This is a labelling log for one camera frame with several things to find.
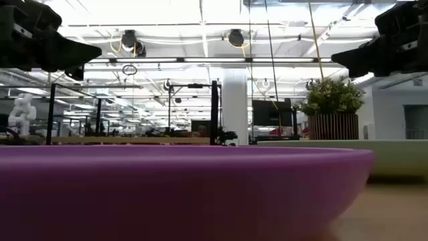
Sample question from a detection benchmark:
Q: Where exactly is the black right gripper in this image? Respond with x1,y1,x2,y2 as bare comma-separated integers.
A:
330,0,428,79

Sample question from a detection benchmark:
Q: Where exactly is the white column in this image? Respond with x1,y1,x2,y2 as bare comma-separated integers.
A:
221,68,249,147

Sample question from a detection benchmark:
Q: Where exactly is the large black monitor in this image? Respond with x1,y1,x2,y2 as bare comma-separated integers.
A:
251,98,294,127

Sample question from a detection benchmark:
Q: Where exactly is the potted plant in ribbed pot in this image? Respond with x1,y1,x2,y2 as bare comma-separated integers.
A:
298,75,366,141

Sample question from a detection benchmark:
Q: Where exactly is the LED light bar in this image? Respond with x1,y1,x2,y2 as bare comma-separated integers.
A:
85,57,335,64

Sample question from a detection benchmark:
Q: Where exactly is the small black monitor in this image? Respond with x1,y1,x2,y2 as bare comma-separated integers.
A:
191,119,212,137

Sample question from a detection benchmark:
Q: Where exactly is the grey door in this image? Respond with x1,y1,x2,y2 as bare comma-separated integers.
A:
403,104,428,140

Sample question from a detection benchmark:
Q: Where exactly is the purple plate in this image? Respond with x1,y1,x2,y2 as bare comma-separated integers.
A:
0,145,376,241

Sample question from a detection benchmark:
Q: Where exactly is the yellow cable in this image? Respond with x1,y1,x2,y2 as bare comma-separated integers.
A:
307,0,326,82

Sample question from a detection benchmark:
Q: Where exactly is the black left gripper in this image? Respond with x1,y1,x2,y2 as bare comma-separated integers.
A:
0,0,103,82

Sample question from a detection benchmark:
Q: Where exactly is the distant black metal frame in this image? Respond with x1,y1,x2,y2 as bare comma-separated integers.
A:
167,82,222,137

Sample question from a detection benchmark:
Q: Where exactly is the thin black cable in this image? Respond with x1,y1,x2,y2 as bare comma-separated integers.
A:
247,0,253,141

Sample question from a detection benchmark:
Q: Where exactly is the ceiling cable reel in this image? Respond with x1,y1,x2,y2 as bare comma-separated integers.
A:
227,28,245,48
120,29,147,58

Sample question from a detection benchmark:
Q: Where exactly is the white humanoid robot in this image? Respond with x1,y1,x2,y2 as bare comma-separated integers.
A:
7,92,37,137

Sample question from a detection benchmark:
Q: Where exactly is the wooden shelf with black frame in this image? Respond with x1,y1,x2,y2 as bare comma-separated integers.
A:
45,79,221,146

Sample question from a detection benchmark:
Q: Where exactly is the white wall box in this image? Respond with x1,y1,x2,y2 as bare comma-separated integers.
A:
362,122,377,141

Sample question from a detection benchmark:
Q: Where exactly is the mint green plate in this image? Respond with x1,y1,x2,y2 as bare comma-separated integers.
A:
256,139,428,179

